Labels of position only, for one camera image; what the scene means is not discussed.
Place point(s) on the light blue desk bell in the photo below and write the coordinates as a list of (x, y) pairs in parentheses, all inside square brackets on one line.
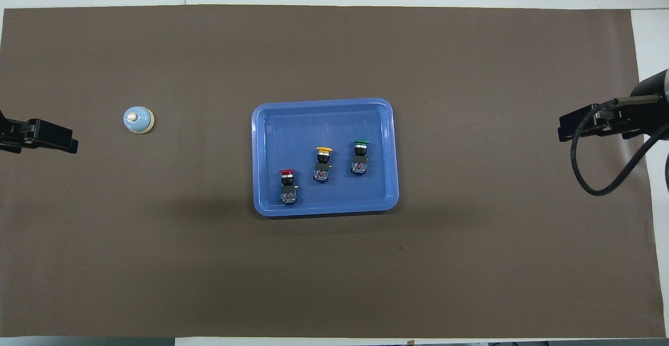
[(138, 120)]

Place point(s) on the brown table mat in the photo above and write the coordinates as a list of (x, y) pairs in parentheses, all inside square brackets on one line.
[(157, 257)]

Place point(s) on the green push button switch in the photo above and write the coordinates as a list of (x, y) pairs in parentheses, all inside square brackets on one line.
[(359, 165)]

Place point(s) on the yellow push button switch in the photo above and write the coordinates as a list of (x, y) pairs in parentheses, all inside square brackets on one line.
[(322, 172)]

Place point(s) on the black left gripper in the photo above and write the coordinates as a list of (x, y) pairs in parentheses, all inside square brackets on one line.
[(14, 137)]

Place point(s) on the blue plastic tray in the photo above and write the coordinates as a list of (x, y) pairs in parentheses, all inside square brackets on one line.
[(282, 137)]

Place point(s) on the red push button switch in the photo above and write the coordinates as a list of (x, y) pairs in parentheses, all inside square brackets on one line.
[(288, 194)]

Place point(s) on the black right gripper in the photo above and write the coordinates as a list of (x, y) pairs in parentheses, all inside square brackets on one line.
[(648, 116)]

